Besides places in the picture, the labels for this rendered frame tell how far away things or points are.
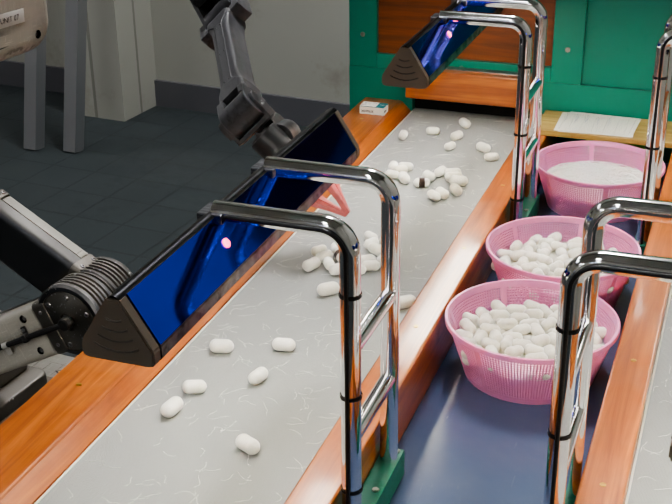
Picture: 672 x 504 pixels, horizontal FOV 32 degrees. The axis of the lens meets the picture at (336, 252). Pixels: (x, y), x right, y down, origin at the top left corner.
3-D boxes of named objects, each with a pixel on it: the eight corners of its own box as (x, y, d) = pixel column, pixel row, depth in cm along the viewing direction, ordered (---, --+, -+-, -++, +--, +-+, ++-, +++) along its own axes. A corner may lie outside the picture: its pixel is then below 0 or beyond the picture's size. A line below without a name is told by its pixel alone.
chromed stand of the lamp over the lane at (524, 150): (424, 236, 229) (429, 12, 210) (449, 200, 246) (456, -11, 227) (519, 249, 223) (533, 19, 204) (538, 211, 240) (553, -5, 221)
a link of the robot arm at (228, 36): (195, 22, 234) (231, -16, 230) (216, 39, 237) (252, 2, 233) (211, 133, 200) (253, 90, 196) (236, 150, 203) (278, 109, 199)
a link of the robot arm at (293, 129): (215, 125, 202) (248, 92, 199) (234, 114, 212) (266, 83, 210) (262, 175, 202) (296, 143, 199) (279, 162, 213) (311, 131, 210)
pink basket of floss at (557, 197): (576, 238, 227) (580, 193, 223) (507, 192, 250) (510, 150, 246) (687, 216, 237) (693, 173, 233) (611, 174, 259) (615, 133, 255)
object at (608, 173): (532, 214, 237) (533, 188, 234) (551, 176, 256) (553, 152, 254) (644, 227, 230) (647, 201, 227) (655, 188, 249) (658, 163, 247)
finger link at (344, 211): (368, 192, 205) (329, 156, 205) (355, 206, 199) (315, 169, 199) (345, 216, 209) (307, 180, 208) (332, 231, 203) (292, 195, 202)
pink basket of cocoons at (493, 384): (423, 398, 175) (424, 343, 171) (465, 319, 197) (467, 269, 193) (602, 430, 166) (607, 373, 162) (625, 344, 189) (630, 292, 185)
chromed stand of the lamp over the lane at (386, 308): (214, 534, 146) (192, 206, 127) (275, 448, 163) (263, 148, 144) (357, 566, 140) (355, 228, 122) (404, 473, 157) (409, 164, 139)
